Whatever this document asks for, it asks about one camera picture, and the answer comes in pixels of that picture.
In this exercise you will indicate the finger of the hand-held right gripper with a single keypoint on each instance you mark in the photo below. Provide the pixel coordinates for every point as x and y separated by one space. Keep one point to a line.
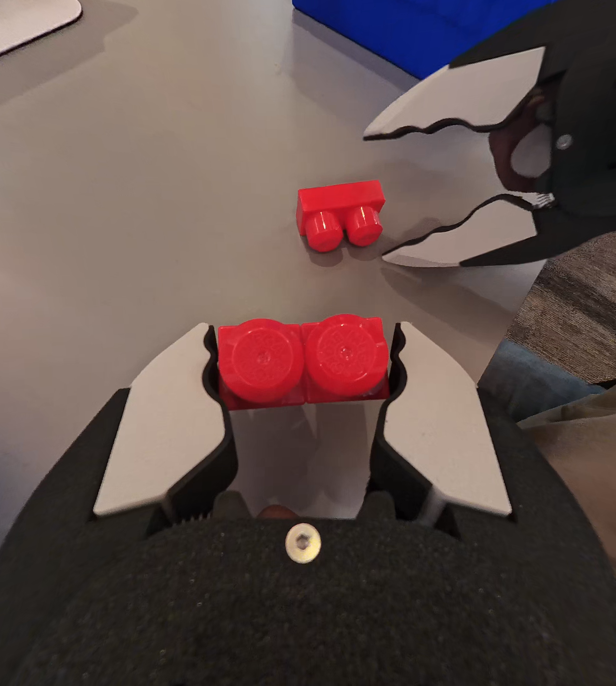
469 97
479 236

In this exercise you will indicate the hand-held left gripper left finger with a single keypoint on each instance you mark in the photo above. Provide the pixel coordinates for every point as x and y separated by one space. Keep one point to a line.
158 440

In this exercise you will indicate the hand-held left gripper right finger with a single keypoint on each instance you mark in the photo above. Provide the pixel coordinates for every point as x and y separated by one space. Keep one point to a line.
453 440

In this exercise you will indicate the blue storage bin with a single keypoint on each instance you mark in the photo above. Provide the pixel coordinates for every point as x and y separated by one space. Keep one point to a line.
426 32

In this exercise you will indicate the red mega block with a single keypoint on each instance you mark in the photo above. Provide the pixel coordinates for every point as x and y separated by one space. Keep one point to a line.
335 204
345 354
260 364

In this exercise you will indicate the person's right hand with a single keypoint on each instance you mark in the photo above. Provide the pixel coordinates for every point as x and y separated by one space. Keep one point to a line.
503 145

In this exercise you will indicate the person's jeans leg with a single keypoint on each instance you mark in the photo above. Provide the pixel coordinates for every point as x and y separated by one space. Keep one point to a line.
533 381

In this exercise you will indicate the white board stand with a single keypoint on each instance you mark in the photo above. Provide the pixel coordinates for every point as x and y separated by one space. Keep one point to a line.
8 27

